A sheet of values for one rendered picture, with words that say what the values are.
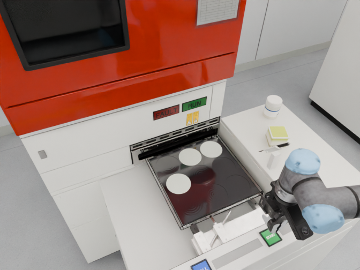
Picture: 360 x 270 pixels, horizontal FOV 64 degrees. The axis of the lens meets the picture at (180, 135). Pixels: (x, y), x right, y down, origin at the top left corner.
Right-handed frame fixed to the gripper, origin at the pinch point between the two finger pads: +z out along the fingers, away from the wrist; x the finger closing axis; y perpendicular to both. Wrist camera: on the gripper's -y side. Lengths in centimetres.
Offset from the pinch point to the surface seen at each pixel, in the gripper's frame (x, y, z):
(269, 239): 1.0, -0.2, 3.8
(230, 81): -123, 193, 101
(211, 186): 5.3, 29.9, 10.4
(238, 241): 10.6, 3.7, 4.3
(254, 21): -151, 207, 43
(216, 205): 7.9, 21.2, 10.4
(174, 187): 19.3, 35.7, 10.4
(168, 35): 14, 53, -46
